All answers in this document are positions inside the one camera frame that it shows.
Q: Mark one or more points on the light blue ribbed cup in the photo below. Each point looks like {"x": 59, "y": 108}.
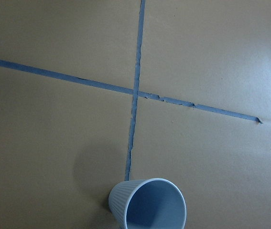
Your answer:
{"x": 154, "y": 203}

